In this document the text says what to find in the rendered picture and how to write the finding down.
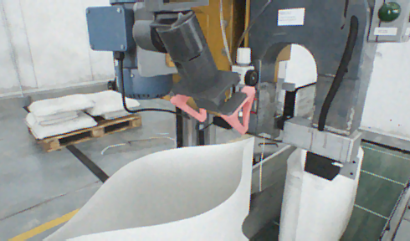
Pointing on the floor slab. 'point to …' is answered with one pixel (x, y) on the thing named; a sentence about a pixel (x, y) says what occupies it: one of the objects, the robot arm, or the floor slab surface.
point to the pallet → (90, 131)
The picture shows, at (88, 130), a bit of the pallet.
